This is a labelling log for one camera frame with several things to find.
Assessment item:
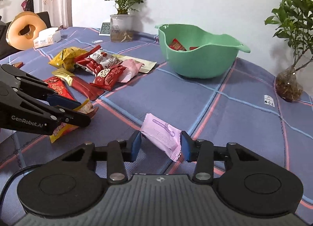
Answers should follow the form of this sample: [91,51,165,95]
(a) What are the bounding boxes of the red long snack packet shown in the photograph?
[45,77,75,100]

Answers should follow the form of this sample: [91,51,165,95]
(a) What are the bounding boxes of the yellow chip bag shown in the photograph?
[49,46,87,72]

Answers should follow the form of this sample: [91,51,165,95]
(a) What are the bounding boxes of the white red jujube snack bag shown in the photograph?
[74,45,121,77]

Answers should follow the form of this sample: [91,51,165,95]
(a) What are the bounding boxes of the cream long snack packet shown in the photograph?
[113,54,157,74]

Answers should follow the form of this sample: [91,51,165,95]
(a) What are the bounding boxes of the gold and red long packet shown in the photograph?
[51,68,104,100]

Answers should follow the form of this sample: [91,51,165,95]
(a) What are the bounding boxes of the red snacks in bowl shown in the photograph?
[169,38,198,51]

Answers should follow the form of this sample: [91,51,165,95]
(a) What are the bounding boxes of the orange yellow snack packet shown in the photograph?
[48,98,99,144]

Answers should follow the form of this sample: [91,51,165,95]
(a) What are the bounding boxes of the small brown item on cloth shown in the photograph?
[12,62,24,69]

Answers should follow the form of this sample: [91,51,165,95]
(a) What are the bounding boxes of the red square snack packet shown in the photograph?
[90,65,126,91]

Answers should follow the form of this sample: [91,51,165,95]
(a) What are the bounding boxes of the white tissue box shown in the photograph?
[33,27,62,49]

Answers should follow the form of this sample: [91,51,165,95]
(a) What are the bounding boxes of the blue plaid tablecloth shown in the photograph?
[1,27,312,223]

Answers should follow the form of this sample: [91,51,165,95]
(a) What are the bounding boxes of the donut shaped cushion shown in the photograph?
[6,11,47,51]

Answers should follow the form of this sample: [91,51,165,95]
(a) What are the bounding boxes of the pale pink snack packet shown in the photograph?
[118,59,143,83]

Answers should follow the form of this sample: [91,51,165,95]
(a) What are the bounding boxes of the white care label tag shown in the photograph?
[264,95,275,107]

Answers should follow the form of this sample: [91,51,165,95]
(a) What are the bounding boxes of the white digital clock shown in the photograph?
[99,22,111,36]

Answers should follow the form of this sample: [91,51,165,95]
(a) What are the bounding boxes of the green plastic bowl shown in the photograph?
[155,23,250,79]

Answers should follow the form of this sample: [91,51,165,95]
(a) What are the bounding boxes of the feathery plant in clear pot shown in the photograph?
[107,0,144,43]

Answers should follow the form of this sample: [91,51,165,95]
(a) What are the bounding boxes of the leafy plant in glass vase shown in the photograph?
[264,0,312,103]

